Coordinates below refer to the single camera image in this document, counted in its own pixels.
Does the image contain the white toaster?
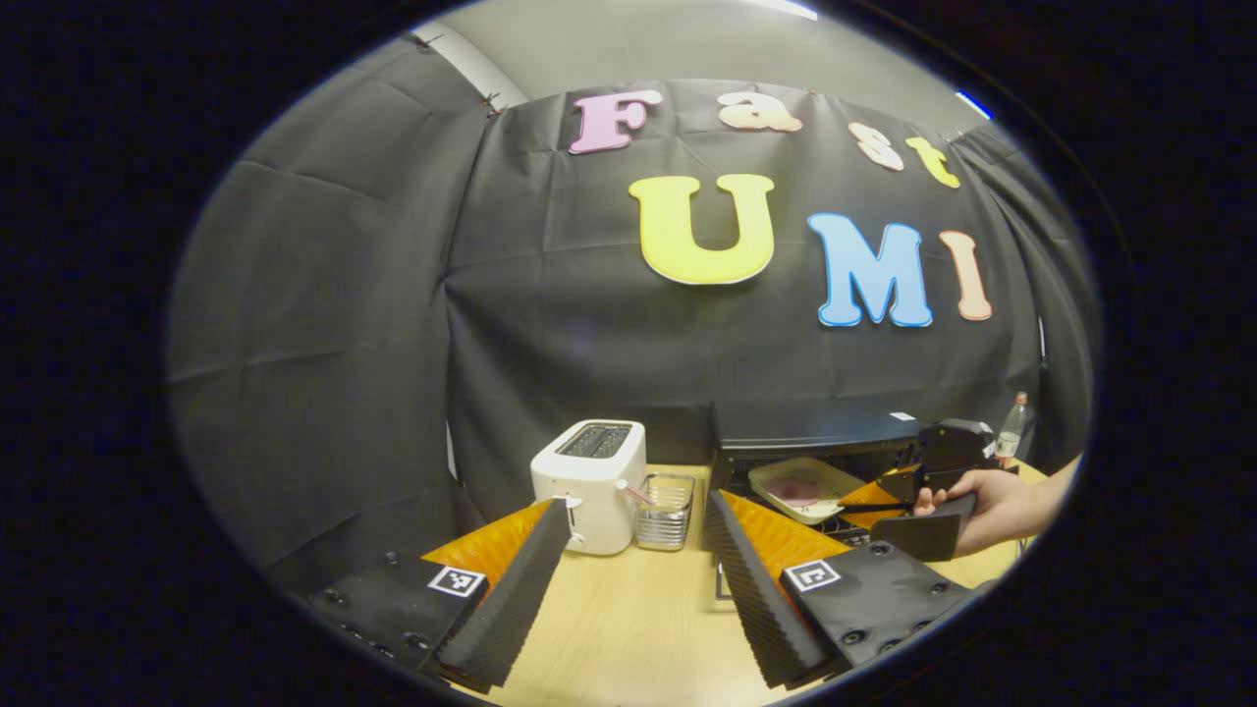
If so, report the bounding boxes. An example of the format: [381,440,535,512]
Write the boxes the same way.
[530,419,649,558]

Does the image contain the black electric oven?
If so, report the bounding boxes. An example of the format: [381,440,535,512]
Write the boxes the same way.
[709,398,1022,605]

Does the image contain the black backdrop cloth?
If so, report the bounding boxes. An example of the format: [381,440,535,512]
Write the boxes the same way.
[165,34,1101,590]

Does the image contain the metal wire basket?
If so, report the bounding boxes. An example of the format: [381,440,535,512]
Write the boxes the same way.
[633,472,696,552]

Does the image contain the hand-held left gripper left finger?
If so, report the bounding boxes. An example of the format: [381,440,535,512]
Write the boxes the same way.
[300,498,574,693]

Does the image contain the pink ham slice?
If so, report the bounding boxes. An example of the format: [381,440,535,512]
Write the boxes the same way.
[764,477,824,509]

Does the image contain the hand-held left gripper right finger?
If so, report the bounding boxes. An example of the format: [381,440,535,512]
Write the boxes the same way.
[702,489,978,690]

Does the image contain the pale rectangular tray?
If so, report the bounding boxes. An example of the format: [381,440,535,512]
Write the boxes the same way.
[747,457,867,525]

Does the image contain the clear plastic bottle red label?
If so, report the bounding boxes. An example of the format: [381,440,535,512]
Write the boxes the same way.
[995,391,1032,467]

